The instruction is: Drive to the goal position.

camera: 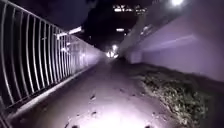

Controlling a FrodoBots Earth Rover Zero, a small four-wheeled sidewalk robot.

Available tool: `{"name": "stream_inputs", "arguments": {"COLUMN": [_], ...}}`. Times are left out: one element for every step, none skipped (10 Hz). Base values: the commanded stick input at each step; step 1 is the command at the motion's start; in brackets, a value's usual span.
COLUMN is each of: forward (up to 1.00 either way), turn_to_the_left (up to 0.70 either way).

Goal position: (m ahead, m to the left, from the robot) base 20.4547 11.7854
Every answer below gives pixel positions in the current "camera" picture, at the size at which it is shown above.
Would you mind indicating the metal bar railing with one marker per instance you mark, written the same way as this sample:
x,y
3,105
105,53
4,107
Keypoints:
x,y
86,56

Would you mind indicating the grey concrete path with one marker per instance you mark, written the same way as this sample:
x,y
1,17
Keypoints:
x,y
106,96

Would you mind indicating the building with lit windows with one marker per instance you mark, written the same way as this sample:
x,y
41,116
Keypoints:
x,y
128,8

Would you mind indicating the leaf-strewn earth verge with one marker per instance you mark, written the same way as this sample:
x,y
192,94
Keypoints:
x,y
173,93

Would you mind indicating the robot's own part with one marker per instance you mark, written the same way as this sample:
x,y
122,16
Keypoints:
x,y
75,127
147,127

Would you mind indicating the street lamp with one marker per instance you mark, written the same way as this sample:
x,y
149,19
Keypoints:
x,y
176,1

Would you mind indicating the pale concrete wall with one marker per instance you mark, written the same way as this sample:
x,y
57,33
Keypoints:
x,y
186,50

